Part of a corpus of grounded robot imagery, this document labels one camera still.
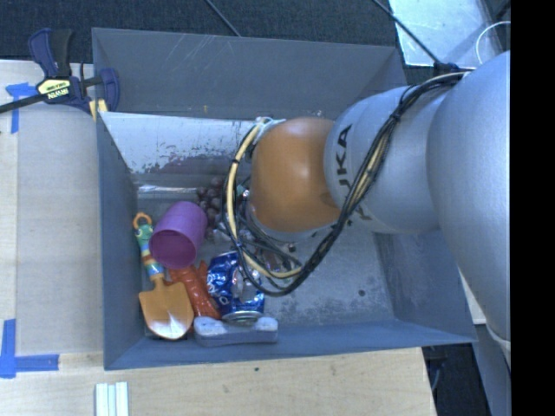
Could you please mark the grey metal bin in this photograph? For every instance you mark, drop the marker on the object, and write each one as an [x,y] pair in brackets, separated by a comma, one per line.
[182,72]

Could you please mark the purple plastic cup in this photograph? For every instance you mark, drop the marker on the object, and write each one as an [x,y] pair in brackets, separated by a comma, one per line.
[180,232]

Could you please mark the dark red toy grapes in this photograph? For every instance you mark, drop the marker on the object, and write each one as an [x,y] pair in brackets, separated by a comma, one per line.
[211,197]

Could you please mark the crushed blue drink can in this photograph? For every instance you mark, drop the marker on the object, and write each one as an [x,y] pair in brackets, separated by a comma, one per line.
[221,277]

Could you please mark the grey and white flat block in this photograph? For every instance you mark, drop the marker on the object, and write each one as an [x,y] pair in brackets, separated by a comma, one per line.
[234,334]

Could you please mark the pale wood board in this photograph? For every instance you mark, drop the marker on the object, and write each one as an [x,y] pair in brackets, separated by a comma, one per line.
[56,232]

